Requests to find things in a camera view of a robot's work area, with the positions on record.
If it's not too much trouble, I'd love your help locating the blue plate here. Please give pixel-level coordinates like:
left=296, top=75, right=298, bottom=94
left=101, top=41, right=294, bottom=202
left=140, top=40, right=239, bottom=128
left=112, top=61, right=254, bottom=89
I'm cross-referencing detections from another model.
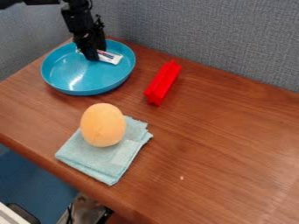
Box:
left=40, top=39, right=136, bottom=96

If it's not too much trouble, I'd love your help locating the white toothpaste tube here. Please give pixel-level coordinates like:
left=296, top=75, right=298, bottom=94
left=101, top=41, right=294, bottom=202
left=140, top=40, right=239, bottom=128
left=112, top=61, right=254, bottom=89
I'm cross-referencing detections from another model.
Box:
left=76, top=48, right=125, bottom=66

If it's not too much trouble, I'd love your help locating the red plastic block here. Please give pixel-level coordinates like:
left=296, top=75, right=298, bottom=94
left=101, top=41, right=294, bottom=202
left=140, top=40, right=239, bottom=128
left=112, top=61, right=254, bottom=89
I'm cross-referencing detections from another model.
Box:
left=144, top=59, right=183, bottom=106

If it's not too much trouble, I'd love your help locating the metal table leg bracket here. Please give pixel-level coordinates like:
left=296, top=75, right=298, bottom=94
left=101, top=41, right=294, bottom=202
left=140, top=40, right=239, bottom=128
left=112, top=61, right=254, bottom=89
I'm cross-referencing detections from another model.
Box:
left=56, top=192, right=113, bottom=224

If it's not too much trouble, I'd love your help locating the orange egg-shaped ball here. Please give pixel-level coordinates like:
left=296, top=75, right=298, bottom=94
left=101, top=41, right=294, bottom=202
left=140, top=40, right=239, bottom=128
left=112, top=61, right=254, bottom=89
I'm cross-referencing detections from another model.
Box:
left=79, top=103, right=127, bottom=147

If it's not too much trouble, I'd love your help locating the light blue folded cloth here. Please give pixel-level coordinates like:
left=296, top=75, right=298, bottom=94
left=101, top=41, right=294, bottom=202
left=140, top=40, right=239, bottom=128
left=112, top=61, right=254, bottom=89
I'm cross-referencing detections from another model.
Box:
left=55, top=116, right=154, bottom=186

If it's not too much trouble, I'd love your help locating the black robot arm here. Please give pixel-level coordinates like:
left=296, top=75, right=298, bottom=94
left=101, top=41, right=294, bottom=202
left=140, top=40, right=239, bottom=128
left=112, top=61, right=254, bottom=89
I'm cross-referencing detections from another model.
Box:
left=0, top=0, right=107, bottom=61

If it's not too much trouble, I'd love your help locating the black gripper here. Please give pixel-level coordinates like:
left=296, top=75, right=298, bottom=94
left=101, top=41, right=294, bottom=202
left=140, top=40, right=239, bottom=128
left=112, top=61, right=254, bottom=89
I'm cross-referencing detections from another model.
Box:
left=60, top=7, right=107, bottom=61

